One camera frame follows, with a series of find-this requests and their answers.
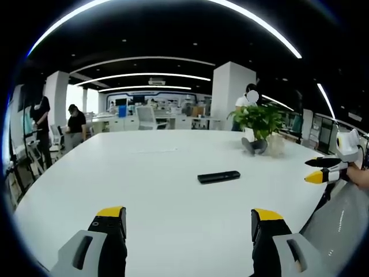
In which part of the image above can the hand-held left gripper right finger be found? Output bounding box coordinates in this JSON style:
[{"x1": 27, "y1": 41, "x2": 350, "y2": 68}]
[{"x1": 251, "y1": 208, "x2": 317, "y2": 277}]

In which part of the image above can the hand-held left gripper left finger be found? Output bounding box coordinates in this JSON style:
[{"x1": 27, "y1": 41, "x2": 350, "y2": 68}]
[{"x1": 49, "y1": 205, "x2": 128, "y2": 277}]

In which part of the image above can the black remote control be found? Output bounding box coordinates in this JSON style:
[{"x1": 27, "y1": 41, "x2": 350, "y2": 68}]
[{"x1": 197, "y1": 170, "x2": 241, "y2": 185}]

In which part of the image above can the person's right hand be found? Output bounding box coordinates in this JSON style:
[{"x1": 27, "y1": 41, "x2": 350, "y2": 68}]
[{"x1": 347, "y1": 166, "x2": 369, "y2": 190}]

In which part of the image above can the beige dried decoration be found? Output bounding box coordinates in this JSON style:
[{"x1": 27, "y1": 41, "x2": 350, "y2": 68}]
[{"x1": 266, "y1": 134, "x2": 286, "y2": 159}]

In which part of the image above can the grey chair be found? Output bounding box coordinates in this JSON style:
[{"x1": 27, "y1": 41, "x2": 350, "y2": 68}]
[{"x1": 299, "y1": 180, "x2": 369, "y2": 277}]

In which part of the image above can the small dark figurine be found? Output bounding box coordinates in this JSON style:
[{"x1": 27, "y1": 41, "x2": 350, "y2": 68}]
[{"x1": 241, "y1": 137, "x2": 268, "y2": 156}]

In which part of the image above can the green potted plant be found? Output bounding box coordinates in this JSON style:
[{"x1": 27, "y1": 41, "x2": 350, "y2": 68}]
[{"x1": 227, "y1": 104, "x2": 286, "y2": 142}]

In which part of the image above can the white pillar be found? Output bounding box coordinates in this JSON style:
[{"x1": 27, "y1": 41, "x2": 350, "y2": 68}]
[
  {"x1": 211, "y1": 61, "x2": 257, "y2": 131},
  {"x1": 44, "y1": 70, "x2": 70, "y2": 136}
]

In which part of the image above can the white office chair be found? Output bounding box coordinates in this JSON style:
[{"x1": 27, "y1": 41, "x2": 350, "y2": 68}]
[
  {"x1": 48, "y1": 123, "x2": 66, "y2": 152},
  {"x1": 135, "y1": 106, "x2": 168, "y2": 130}
]

